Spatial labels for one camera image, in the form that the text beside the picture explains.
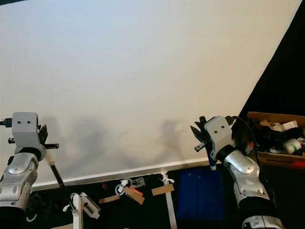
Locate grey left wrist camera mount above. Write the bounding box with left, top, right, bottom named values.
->
left=12, top=112, right=40, bottom=150

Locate blue dustpan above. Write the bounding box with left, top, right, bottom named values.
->
left=175, top=148, right=225, bottom=220

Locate cardboard piece with red mark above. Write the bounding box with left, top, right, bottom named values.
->
left=123, top=186, right=146, bottom=206

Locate long white plastic strip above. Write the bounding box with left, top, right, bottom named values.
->
left=159, top=171, right=178, bottom=229

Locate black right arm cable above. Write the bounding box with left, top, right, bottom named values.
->
left=233, top=116, right=278, bottom=215

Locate white plastic clip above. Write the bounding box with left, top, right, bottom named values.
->
left=115, top=178, right=132, bottom=195

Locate small brown cardboard strip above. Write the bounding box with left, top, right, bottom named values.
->
left=99, top=194, right=120, bottom=204

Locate brown cardboard tag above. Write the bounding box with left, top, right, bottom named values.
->
left=151, top=184, right=175, bottom=197

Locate brown cardboard box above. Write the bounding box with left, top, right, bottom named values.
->
left=247, top=111, right=305, bottom=171

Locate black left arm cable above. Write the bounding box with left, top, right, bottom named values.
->
left=0, top=118, right=14, bottom=129

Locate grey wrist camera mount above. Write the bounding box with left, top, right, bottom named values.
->
left=12, top=112, right=40, bottom=150
left=203, top=115, right=235, bottom=147

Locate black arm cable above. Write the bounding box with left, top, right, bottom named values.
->
left=233, top=116, right=278, bottom=215
left=0, top=118, right=14, bottom=129

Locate white green bottle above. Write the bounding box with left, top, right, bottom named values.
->
left=283, top=137, right=304, bottom=154

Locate small grey plastic part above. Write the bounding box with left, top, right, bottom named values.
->
left=131, top=177, right=146, bottom=188

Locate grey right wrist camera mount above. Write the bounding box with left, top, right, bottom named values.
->
left=203, top=115, right=235, bottom=147

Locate black broom handle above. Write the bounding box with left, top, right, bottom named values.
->
left=50, top=161, right=78, bottom=211

